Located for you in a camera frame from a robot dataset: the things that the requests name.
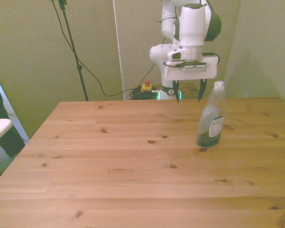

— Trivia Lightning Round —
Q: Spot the coiled black cable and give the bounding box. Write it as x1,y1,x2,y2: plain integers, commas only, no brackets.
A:
129,87,159,101

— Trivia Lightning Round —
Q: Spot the yellow emergency stop button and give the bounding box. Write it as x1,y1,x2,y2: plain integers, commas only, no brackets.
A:
141,80,157,94

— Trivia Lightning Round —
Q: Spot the white vertical pole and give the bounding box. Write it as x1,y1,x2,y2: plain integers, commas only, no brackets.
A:
112,0,126,101

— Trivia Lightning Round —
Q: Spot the clear dish soap bottle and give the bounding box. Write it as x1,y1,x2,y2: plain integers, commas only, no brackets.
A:
196,81,227,148

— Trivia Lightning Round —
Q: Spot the black camera tripod stand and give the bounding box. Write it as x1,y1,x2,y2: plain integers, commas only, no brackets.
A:
49,0,89,102

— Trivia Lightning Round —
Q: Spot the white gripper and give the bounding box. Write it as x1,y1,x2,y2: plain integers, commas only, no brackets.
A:
163,55,218,104

